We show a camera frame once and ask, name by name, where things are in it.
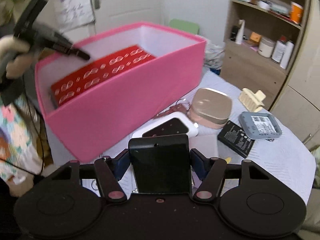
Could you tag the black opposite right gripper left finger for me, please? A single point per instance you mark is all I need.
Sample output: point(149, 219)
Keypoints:
point(78, 53)

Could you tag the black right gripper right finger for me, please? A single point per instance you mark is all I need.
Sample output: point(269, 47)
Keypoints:
point(211, 173)

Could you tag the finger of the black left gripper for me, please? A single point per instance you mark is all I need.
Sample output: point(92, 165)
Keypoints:
point(108, 172)

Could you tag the black rectangular device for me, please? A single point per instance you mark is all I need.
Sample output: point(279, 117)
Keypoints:
point(161, 165)

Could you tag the white portable wifi router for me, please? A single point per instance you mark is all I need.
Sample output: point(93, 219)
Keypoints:
point(172, 124)

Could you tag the white gloved left hand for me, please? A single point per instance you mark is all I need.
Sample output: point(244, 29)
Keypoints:
point(23, 60)

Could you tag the red patterned gift box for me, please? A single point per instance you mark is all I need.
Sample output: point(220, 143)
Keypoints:
point(97, 72)

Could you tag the white plastic bag on door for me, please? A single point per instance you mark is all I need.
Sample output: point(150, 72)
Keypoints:
point(71, 14)

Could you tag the black flat battery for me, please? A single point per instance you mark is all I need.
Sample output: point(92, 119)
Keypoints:
point(234, 137)

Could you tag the pink storage box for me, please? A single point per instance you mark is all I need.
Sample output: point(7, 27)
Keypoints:
point(92, 123)

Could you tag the rose gold compact case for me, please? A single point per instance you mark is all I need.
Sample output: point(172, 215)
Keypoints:
point(210, 108)

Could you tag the grey router back cover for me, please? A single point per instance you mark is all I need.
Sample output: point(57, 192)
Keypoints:
point(260, 125)

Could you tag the white door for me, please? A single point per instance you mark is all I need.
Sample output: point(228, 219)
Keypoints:
point(115, 13)

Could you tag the white patterned tablecloth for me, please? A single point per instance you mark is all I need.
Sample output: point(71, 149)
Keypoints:
point(286, 158)

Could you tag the cream hair claw clip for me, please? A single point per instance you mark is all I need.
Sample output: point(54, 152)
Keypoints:
point(253, 102)

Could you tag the colourful floral cloth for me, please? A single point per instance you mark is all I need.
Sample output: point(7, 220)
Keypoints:
point(19, 156)

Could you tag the white tissue package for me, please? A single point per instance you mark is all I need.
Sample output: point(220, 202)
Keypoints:
point(213, 56)

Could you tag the white spray bottle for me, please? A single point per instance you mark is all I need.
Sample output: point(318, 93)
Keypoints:
point(240, 33)

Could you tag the white cylindrical jar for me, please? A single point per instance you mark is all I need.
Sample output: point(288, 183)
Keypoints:
point(266, 47)

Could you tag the orange small box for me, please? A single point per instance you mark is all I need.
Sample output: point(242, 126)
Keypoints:
point(255, 38)

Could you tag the white labelled can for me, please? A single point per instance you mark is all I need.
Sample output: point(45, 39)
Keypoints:
point(279, 49)

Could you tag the white tall bottle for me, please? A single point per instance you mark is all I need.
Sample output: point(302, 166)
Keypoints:
point(287, 54)

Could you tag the wooden shelf cabinet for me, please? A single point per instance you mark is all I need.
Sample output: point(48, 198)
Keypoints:
point(242, 65)

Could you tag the orange paper cup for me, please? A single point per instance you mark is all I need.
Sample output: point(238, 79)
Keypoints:
point(296, 13)

